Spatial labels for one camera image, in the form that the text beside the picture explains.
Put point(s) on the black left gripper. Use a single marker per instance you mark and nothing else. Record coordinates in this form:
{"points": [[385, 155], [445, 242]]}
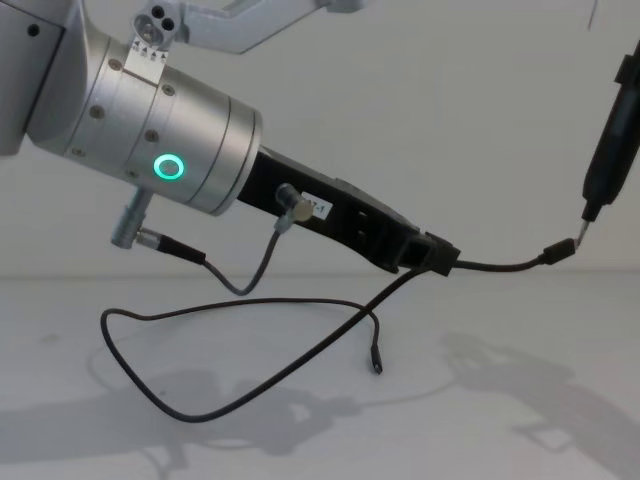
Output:
{"points": [[345, 220]]}

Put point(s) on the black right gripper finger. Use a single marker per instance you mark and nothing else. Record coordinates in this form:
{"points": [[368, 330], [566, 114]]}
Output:
{"points": [[611, 140]]}

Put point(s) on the silver and grey left arm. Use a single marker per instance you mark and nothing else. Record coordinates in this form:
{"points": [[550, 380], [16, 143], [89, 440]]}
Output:
{"points": [[150, 125]]}

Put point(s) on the white table cloth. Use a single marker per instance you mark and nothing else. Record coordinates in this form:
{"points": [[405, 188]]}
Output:
{"points": [[320, 440]]}

